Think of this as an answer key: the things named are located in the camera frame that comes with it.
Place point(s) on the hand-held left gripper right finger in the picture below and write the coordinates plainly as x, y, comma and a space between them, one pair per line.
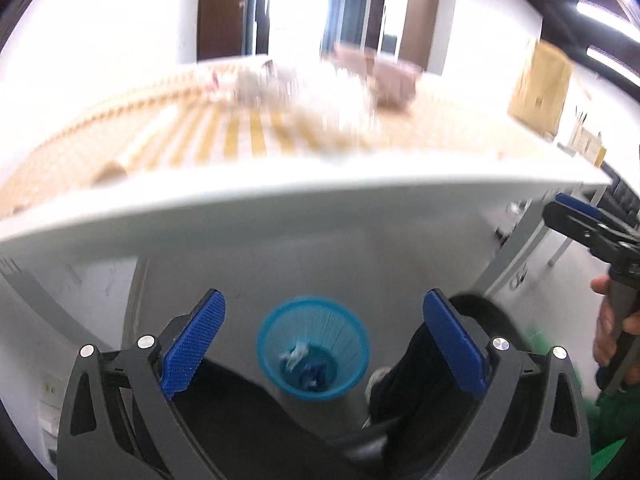
455, 347

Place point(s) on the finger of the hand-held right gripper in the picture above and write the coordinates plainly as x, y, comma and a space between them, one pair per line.
580, 202
575, 222

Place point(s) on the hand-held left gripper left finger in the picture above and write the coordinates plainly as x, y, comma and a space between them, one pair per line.
192, 347

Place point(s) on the blue plastic waste basket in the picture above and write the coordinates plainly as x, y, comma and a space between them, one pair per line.
340, 325

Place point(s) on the clear plastic bag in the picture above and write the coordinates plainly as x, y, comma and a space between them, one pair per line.
265, 82

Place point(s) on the person's right hand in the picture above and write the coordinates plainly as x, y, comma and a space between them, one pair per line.
605, 330

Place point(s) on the person's black trouser leg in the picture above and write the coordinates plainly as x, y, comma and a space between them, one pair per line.
415, 360

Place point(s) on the crumpled white paper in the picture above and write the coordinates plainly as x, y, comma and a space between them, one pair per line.
296, 354

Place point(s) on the large cardboard box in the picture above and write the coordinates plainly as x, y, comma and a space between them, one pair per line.
542, 85

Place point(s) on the crumpled blue wrapper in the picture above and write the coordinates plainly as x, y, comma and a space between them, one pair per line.
314, 375

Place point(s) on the green cloth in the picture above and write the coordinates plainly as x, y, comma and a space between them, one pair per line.
612, 425

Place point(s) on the ceiling tube light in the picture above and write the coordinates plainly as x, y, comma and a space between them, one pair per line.
607, 12
612, 62

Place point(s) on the yellow checked tablecloth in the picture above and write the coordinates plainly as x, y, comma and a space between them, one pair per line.
250, 135

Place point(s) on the brown cabinet with glass doors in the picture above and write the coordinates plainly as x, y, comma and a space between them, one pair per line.
415, 22

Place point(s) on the white tissue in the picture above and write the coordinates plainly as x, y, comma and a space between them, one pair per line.
340, 110

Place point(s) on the glass balcony door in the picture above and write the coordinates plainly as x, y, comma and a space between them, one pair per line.
290, 5

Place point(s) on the white wall socket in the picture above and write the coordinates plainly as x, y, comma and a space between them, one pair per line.
50, 390

